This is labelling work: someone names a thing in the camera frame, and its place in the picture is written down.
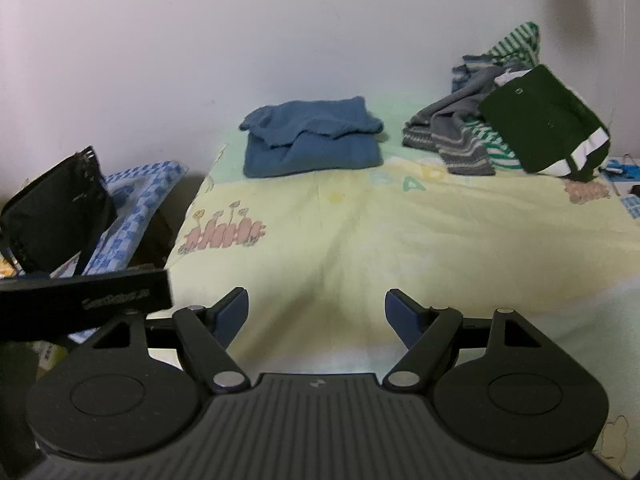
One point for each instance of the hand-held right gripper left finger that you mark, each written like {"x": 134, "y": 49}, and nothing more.
{"x": 232, "y": 310}

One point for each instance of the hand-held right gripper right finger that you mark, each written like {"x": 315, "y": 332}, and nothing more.
{"x": 400, "y": 312}

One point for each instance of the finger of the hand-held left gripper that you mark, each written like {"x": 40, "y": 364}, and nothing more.
{"x": 75, "y": 305}

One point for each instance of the blue knit sweater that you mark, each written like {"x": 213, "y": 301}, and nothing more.
{"x": 310, "y": 150}

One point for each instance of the printed yellow blanket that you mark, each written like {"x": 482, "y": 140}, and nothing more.
{"x": 350, "y": 240}

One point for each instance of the black bag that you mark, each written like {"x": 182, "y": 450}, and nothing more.
{"x": 55, "y": 215}

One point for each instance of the blue checkered pillow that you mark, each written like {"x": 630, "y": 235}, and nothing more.
{"x": 135, "y": 200}

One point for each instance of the grey striped sweater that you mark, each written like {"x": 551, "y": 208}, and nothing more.
{"x": 450, "y": 125}

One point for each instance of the green and white jacket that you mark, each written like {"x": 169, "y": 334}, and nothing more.
{"x": 535, "y": 115}

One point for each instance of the blue white striped cloth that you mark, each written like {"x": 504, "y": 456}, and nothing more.
{"x": 470, "y": 72}

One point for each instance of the white power strip blue sockets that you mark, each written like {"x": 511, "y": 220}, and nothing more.
{"x": 631, "y": 207}

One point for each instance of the blue tray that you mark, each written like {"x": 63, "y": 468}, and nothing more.
{"x": 625, "y": 172}

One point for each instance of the green white striped shirt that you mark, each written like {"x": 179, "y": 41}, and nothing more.
{"x": 520, "y": 40}

